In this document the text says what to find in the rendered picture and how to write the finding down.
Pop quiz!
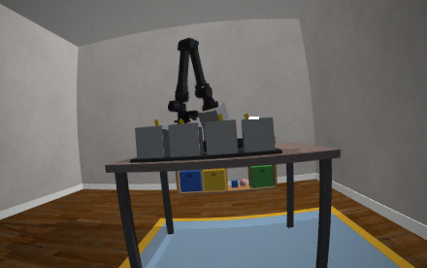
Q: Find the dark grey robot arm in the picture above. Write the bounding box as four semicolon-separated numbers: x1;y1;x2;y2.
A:
168;38;218;120

